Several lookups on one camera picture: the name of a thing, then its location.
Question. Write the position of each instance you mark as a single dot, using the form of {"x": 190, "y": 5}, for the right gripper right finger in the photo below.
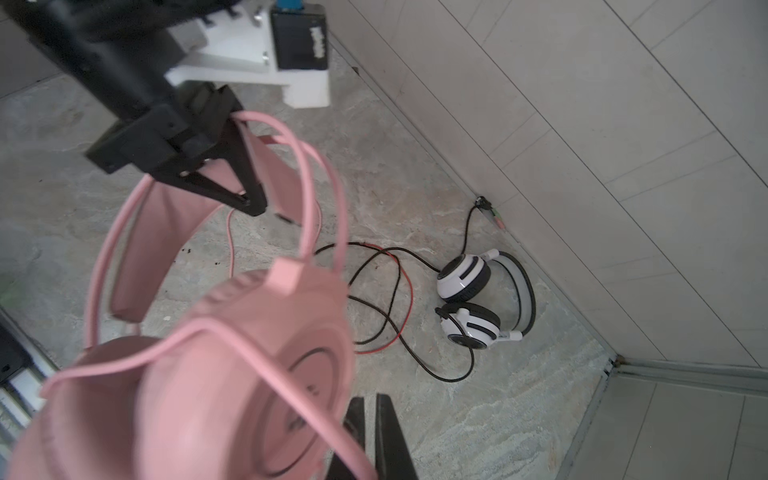
{"x": 392, "y": 457}

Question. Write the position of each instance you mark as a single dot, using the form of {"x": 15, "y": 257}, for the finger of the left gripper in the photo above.
{"x": 218, "y": 168}

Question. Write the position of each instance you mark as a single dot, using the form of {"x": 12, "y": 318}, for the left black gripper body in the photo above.
{"x": 120, "y": 51}

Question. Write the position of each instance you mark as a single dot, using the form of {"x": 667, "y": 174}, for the pink headphones with cable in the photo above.
{"x": 254, "y": 380}

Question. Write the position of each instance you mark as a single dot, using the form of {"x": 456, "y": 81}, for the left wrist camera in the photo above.
{"x": 278, "y": 43}

